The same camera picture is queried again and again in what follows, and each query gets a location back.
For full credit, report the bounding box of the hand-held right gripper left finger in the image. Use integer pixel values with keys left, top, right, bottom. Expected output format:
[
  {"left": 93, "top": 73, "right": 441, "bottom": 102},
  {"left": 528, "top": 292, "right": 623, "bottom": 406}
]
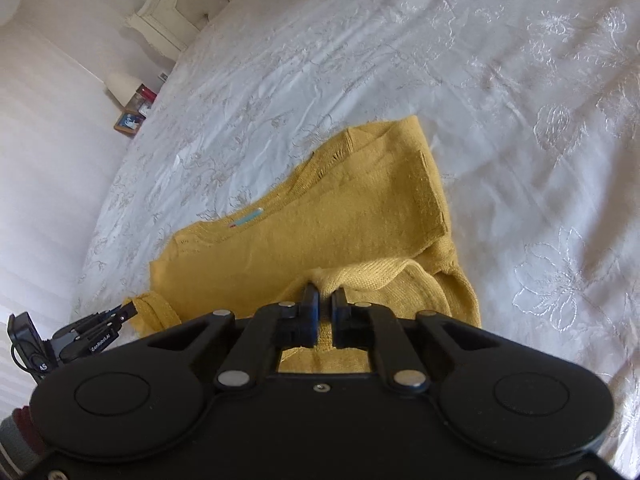
[{"left": 146, "top": 282, "right": 321, "bottom": 393}]

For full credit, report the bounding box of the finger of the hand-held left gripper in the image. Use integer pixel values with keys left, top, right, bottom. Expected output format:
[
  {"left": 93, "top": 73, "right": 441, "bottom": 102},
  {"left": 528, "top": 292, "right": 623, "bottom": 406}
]
[{"left": 52, "top": 301, "right": 139, "bottom": 357}]

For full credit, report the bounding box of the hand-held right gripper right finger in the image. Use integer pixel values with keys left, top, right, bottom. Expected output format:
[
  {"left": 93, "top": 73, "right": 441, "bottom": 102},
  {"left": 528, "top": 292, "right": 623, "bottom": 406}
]
[{"left": 330, "top": 287, "right": 502, "bottom": 394}]

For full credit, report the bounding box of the yellow knit sweater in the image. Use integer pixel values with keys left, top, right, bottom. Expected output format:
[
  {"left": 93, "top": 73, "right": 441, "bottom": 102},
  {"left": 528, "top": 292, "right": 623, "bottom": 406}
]
[{"left": 131, "top": 115, "right": 482, "bottom": 374}]

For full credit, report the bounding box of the person's left forearm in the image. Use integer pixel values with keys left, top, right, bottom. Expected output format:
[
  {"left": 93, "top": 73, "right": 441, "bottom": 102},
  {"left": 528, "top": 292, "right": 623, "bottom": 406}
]
[{"left": 0, "top": 404, "right": 49, "bottom": 479}]

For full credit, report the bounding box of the table lamp with cream shade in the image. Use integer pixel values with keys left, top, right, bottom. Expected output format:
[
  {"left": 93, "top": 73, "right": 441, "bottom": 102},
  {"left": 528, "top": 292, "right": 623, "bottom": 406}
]
[{"left": 105, "top": 72, "right": 139, "bottom": 109}]

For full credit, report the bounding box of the white embroidered bedspread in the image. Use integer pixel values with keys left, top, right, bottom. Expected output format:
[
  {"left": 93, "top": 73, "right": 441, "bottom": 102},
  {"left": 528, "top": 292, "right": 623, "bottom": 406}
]
[{"left": 70, "top": 0, "right": 640, "bottom": 463}]

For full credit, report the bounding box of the cream tufted headboard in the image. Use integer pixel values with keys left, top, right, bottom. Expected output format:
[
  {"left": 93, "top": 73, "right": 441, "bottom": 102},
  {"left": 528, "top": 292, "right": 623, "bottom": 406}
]
[{"left": 125, "top": 0, "right": 283, "bottom": 54}]

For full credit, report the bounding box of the wooden photo frame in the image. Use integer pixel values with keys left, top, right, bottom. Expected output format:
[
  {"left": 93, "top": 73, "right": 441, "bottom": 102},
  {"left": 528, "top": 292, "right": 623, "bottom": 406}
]
[{"left": 114, "top": 111, "right": 146, "bottom": 136}]

